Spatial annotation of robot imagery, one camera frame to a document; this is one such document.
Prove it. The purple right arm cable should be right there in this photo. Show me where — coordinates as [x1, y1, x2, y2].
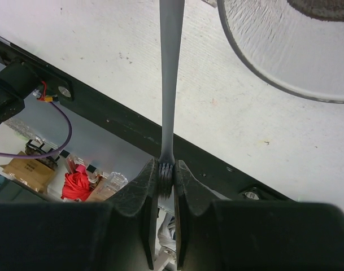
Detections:
[0, 101, 73, 158]

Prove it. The grey toothbrush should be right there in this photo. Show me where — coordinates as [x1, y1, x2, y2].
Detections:
[158, 0, 185, 198]

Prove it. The red cloth bundle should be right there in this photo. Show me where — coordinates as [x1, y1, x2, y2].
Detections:
[61, 172, 92, 202]

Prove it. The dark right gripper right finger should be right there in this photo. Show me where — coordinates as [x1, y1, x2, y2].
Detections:
[173, 160, 344, 270]

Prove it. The clear glass cup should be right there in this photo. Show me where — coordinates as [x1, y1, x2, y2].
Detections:
[217, 1, 344, 104]

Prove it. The cardboard box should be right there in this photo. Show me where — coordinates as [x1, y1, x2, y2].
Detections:
[0, 158, 58, 194]

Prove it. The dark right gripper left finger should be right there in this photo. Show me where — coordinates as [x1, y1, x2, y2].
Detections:
[0, 158, 158, 270]

